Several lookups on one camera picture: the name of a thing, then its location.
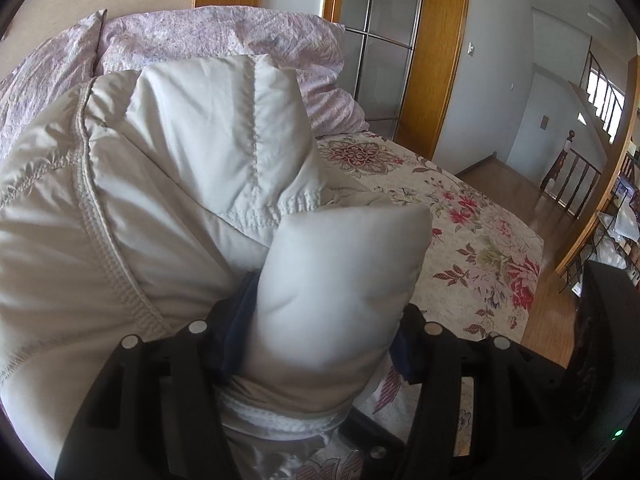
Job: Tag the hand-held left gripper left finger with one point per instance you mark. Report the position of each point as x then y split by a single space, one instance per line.
235 332

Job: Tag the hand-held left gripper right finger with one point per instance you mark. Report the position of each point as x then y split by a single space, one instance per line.
406 357

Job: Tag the white puffer jacket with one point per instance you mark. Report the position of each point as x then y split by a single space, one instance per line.
150 185

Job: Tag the metal rack with white bags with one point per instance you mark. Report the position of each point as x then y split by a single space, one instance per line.
622 230

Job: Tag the floral bed cover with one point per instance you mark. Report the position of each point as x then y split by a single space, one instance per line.
475 240

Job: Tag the curved wooden pillar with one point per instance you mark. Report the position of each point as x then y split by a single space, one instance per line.
607 180

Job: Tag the wooden stair railing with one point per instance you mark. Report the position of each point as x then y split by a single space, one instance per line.
575 175

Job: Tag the white staircase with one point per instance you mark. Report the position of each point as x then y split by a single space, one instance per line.
602 100

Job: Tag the frosted glass door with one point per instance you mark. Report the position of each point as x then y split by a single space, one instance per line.
380 75

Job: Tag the pink crinkled pillow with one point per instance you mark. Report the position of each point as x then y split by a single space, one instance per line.
200 35
45 65

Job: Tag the wooden glass-panel door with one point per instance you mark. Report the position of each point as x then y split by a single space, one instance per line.
442 60

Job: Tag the small grey wall panel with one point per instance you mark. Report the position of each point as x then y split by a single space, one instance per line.
545 123

